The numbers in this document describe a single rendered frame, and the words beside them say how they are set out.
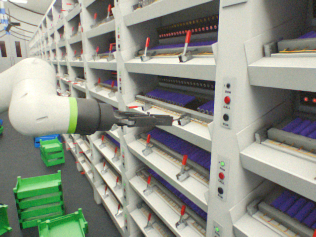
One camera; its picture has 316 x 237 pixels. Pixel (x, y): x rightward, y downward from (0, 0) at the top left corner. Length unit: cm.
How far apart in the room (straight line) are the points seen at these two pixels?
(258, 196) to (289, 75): 34
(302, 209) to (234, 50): 41
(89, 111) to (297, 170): 47
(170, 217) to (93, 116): 57
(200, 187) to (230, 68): 40
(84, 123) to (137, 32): 68
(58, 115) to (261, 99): 47
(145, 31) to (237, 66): 70
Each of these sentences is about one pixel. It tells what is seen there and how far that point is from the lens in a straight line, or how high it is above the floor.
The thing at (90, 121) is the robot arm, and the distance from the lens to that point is 60.
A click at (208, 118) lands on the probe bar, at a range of 72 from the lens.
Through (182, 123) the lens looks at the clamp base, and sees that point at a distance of 77.
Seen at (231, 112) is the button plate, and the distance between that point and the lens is 59.
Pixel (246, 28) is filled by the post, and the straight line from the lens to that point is 57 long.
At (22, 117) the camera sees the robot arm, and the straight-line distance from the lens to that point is 58.
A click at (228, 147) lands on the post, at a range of 62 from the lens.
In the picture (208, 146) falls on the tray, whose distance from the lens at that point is 69.
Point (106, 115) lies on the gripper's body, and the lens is 62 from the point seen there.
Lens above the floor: 116
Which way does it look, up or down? 15 degrees down
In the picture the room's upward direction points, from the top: straight up
